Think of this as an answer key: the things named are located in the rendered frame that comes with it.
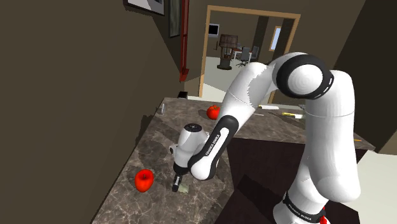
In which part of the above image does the red tomato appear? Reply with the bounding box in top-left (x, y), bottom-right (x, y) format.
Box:
top-left (206, 104), bottom-right (221, 120)

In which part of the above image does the grey office chair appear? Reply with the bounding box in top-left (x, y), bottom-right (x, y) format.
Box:
top-left (236, 45), bottom-right (260, 67)

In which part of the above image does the dark robot stand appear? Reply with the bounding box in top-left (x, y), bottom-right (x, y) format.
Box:
top-left (214, 137), bottom-right (368, 224)

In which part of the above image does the bright window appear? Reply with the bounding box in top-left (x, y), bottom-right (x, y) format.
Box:
top-left (268, 25), bottom-right (282, 52)

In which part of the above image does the wooden door frame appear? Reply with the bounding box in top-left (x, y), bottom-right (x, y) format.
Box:
top-left (198, 5), bottom-right (302, 104)

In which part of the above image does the brown pedestal furniture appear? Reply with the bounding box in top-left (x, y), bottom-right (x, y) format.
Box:
top-left (216, 34), bottom-right (239, 71)

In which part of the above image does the framed wall picture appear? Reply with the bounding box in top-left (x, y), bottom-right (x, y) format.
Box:
top-left (123, 0), bottom-right (166, 17)

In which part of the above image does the dark narrow wall picture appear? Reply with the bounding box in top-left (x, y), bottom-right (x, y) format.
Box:
top-left (169, 0), bottom-right (181, 39)

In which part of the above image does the red apple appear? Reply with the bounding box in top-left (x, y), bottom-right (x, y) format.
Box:
top-left (134, 169), bottom-right (155, 193)

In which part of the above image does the red door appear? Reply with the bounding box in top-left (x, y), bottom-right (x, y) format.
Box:
top-left (179, 0), bottom-right (190, 83)

